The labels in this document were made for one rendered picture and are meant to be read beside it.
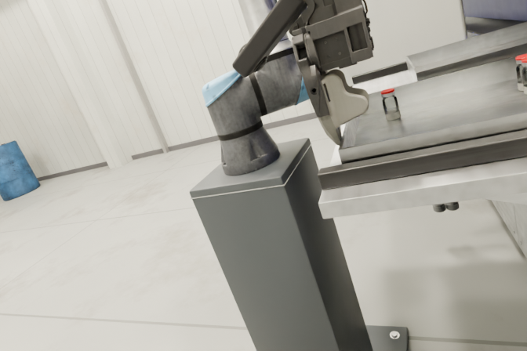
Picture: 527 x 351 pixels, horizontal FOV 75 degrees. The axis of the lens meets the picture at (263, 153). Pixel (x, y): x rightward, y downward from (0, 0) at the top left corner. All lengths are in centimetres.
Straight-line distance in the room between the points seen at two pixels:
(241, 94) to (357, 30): 44
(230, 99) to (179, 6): 438
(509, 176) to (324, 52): 22
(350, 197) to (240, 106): 49
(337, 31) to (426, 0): 95
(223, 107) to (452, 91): 46
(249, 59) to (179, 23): 475
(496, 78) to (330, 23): 34
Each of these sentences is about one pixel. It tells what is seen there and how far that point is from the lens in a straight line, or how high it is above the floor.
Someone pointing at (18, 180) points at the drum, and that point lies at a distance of 759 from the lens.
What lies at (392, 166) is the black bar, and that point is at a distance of 38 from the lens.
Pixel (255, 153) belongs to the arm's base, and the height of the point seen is 82.
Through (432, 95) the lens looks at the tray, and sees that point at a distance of 65.
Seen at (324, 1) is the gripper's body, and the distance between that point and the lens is 42.
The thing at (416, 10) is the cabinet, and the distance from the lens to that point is 133.
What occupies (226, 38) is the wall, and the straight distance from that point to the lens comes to 483.
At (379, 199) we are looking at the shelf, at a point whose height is 87.
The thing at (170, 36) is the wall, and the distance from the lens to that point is 527.
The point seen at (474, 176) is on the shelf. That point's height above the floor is 88.
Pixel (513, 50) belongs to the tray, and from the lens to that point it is 75.
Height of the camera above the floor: 105
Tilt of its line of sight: 16 degrees down
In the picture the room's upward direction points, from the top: 19 degrees counter-clockwise
